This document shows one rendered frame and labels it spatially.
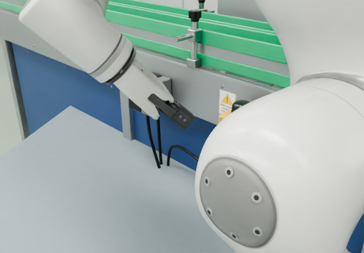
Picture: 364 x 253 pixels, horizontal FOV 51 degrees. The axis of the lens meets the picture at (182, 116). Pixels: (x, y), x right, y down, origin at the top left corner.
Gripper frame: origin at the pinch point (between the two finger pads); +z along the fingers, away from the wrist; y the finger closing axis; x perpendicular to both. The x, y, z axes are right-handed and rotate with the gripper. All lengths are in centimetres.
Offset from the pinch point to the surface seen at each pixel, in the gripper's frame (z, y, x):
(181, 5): 134, -457, 53
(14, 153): -7, -45, -46
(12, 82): -11, -116, -54
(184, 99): 9.8, -22.4, 0.5
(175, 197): 20.8, -11.9, -18.3
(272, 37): 9.6, -12.0, 24.2
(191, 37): -1.4, -19.1, 12.3
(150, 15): -3.9, -46.1, 9.9
